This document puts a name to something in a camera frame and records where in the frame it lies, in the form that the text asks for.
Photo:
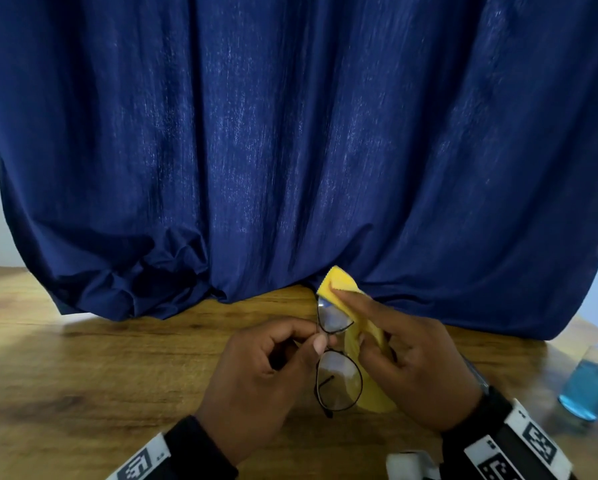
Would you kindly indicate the person's right hand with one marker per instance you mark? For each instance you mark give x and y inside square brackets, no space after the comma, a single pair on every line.
[423,369]

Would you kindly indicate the person's left hand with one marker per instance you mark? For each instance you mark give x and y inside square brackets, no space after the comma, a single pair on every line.
[249,389]

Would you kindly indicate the person's right thumb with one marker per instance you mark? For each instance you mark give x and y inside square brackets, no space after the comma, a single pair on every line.
[376,357]

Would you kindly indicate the person's left thumb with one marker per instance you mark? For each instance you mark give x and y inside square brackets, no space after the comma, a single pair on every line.
[306,362]

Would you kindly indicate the yellow cleaning cloth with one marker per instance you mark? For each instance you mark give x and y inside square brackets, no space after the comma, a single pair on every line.
[351,337]

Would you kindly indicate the black thin-frame eyeglasses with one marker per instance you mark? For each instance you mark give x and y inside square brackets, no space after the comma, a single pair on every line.
[340,375]

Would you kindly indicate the person's right forearm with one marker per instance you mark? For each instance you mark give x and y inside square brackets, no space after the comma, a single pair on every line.
[471,424]

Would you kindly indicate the person's left forearm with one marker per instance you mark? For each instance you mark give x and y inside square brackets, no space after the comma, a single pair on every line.
[199,449]

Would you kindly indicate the grey watch band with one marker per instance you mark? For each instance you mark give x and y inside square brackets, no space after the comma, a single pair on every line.
[476,375]

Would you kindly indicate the white marker wrist band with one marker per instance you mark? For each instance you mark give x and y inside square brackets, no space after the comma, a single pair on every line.
[141,462]

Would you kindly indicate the clear bottle with blue liquid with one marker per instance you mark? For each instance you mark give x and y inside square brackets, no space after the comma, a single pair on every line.
[591,387]

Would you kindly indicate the dark blue curtain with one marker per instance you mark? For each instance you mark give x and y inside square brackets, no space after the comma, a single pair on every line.
[289,144]

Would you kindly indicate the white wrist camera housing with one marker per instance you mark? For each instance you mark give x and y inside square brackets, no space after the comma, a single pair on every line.
[411,467]

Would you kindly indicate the white marker wrist camera mount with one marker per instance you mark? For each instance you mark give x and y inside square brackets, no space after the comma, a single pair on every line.
[528,444]

